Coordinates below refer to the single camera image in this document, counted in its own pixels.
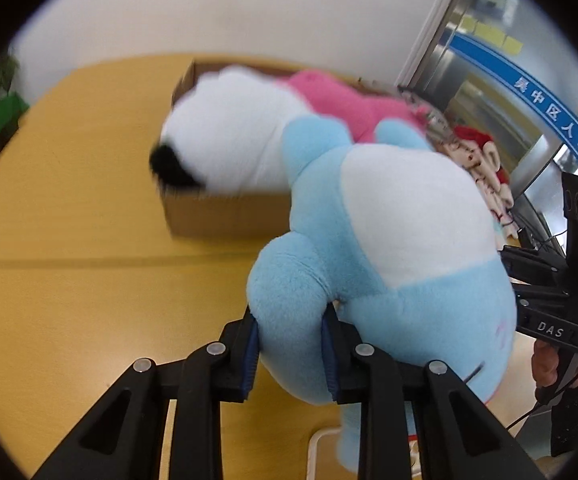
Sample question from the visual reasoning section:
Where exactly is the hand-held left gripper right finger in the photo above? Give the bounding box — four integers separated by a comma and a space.
319, 305, 545, 480

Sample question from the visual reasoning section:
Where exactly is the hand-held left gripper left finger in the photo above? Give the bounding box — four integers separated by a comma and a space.
31, 305, 262, 480

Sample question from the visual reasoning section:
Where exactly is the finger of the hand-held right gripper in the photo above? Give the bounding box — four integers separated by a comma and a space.
512, 282, 570, 302
499, 245, 569, 282

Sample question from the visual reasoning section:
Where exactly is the light blue and white plush toy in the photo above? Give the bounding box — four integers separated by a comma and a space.
149, 65, 520, 473

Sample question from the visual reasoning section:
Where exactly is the brown cardboard box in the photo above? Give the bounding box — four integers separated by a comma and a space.
161, 60, 405, 241

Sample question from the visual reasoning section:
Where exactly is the person's right hand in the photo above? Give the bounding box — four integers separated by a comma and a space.
530, 340, 578, 389

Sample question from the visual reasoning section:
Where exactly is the white plastic object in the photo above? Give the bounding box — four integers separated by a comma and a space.
306, 425, 420, 480

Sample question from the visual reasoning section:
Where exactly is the cream and red knit scarf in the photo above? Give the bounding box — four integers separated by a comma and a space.
439, 132, 520, 241

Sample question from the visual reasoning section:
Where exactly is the blue door sign strip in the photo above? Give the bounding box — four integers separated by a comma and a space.
449, 32, 578, 191

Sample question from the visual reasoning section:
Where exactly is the metal framed glass door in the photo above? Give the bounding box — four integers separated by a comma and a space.
396, 0, 578, 261

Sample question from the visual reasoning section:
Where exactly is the pink plush toy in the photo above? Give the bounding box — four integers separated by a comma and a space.
276, 69, 435, 146

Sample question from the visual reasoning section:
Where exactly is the green leafy plant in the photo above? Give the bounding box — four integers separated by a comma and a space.
0, 50, 22, 98

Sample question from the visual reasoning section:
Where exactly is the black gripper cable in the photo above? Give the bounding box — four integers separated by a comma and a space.
506, 390, 565, 428

